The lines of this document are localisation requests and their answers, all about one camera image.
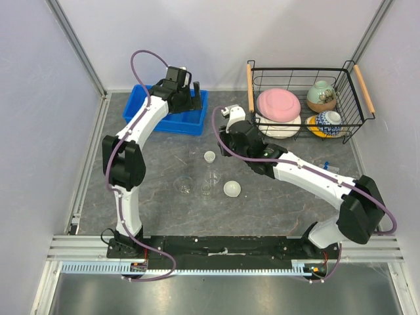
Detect purple cable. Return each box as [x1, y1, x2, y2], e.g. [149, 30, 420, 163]
[105, 49, 178, 283]
[211, 105, 398, 284]

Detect pink plate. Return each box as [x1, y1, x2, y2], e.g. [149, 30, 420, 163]
[257, 88, 301, 123]

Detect grey slotted cable duct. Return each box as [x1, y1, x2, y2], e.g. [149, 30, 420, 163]
[60, 261, 312, 277]

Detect white bowl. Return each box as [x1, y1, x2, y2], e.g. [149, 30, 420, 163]
[255, 114, 302, 138]

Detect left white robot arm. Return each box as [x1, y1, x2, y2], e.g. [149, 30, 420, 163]
[102, 66, 202, 258]

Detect small clear glass beaker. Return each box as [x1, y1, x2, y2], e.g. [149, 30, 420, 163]
[201, 184, 212, 197]

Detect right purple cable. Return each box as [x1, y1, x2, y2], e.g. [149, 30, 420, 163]
[211, 105, 398, 284]

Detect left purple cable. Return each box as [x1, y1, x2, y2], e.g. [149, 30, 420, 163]
[105, 49, 178, 283]

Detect yellow bowl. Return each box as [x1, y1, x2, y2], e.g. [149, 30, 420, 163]
[305, 115, 333, 138]

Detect blue plastic divided bin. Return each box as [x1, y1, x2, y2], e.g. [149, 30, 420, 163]
[122, 85, 208, 136]

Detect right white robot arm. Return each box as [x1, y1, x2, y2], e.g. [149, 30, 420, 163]
[218, 120, 385, 259]

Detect small white crucible cup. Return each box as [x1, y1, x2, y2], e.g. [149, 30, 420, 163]
[203, 151, 216, 163]

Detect green brown ceramic bowl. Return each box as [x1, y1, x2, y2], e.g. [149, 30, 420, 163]
[306, 80, 337, 113]

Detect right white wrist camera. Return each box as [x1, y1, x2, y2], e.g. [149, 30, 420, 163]
[220, 104, 246, 133]

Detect white evaporating dish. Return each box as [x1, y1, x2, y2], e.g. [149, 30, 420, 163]
[223, 180, 242, 198]

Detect blue patterned bowl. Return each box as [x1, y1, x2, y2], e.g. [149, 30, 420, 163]
[315, 110, 342, 137]

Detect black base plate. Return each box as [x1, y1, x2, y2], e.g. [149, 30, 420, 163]
[102, 236, 333, 269]

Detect black wire dish basket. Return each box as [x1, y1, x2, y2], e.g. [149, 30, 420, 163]
[247, 60, 375, 143]

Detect clear acrylic tube rack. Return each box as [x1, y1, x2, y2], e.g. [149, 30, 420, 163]
[318, 162, 340, 175]

